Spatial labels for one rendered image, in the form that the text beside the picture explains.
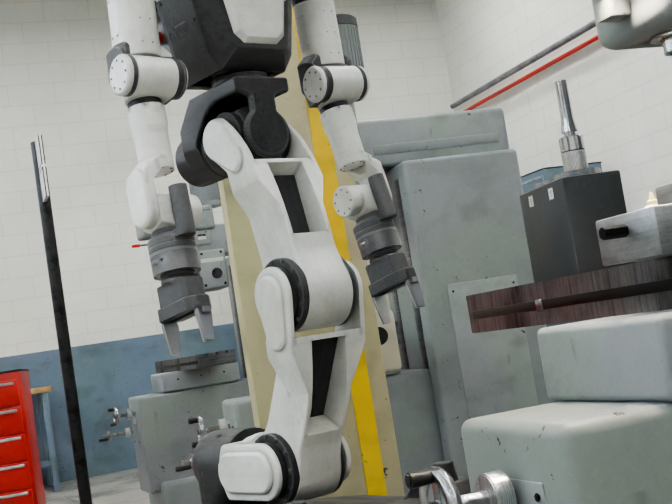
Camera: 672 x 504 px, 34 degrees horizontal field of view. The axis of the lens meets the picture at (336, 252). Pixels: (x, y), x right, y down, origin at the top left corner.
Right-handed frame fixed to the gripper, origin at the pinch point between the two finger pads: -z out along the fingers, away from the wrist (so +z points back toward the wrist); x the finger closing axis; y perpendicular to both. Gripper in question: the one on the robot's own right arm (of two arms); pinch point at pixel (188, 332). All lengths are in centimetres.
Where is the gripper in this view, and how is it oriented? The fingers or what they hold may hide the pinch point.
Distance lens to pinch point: 200.3
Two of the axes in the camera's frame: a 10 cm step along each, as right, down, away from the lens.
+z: -2.2, -9.5, 2.1
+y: 7.3, -0.1, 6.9
